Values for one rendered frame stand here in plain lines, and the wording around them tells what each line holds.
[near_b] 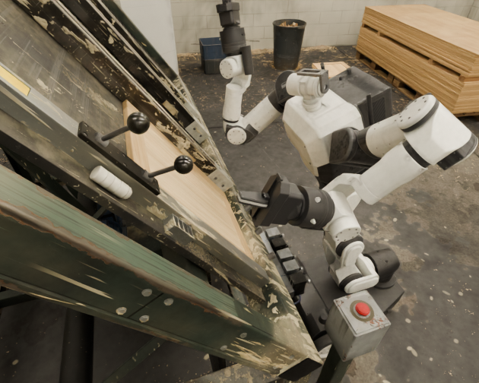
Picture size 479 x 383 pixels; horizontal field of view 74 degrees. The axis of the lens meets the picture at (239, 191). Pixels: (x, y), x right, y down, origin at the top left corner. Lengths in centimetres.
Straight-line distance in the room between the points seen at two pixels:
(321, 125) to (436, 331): 160
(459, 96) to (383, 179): 366
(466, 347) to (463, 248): 79
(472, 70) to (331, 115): 331
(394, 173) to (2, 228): 63
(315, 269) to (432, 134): 150
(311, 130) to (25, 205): 80
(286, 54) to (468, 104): 252
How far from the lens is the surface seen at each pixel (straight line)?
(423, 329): 227
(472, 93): 441
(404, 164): 68
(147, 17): 470
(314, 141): 101
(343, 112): 103
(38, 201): 43
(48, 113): 62
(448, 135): 70
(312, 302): 191
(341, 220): 73
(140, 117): 56
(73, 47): 108
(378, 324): 105
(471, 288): 260
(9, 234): 43
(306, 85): 102
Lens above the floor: 179
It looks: 40 degrees down
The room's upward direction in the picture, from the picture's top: straight up
